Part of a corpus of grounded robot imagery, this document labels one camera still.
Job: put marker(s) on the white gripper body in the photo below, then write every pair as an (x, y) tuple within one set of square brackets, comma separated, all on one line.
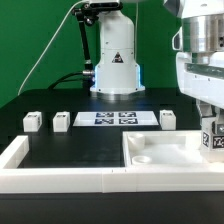
[(203, 82)]

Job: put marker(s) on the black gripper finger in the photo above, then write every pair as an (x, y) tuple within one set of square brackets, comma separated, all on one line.
[(219, 121), (206, 114)]

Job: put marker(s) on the white square tabletop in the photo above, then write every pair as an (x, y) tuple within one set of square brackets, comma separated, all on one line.
[(143, 148)]

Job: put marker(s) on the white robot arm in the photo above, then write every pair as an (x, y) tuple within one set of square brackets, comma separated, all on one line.
[(199, 44)]

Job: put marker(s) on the white marker sheet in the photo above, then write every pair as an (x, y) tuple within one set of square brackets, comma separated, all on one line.
[(120, 118)]

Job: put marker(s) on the white U-shaped obstacle fence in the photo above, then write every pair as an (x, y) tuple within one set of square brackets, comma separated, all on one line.
[(13, 179)]

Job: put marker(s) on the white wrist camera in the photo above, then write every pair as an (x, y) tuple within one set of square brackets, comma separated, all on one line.
[(177, 41)]

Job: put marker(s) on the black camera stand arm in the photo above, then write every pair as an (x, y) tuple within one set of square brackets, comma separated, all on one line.
[(88, 66)]

